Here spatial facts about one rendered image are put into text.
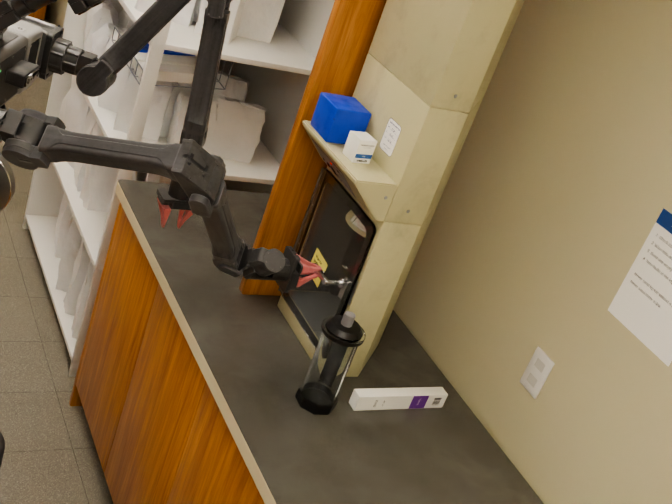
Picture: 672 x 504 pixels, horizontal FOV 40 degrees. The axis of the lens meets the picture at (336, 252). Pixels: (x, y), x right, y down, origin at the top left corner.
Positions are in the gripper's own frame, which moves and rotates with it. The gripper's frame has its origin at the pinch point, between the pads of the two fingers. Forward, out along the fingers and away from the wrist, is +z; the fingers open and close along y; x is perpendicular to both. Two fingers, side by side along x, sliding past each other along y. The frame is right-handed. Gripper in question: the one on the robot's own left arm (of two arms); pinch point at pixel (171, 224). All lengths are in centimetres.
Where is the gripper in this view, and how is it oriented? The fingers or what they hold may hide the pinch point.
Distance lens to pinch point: 255.3
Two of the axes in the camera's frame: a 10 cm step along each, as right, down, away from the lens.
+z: -3.0, 8.5, 4.4
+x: -4.1, -5.3, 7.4
